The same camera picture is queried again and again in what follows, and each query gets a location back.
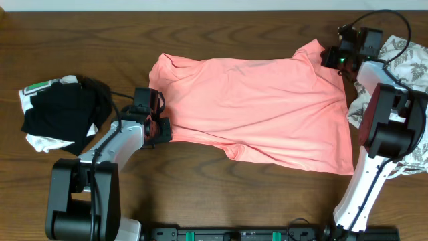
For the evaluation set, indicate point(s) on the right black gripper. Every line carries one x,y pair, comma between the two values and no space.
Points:
328,59

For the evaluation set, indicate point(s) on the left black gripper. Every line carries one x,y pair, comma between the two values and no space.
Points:
165,125

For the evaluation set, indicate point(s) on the pink t-shirt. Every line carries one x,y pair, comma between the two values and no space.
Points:
289,112

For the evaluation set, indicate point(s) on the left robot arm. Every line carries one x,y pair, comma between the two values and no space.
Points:
84,193

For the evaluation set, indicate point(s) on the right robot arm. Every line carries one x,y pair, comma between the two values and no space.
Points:
391,128

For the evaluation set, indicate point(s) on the white fern print cloth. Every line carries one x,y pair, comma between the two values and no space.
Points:
411,69

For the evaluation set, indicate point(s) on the black folded garment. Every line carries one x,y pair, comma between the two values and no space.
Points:
63,114

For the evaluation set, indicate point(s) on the white garment with green print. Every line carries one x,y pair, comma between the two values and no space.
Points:
40,144

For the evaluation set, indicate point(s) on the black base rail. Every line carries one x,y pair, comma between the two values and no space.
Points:
292,233

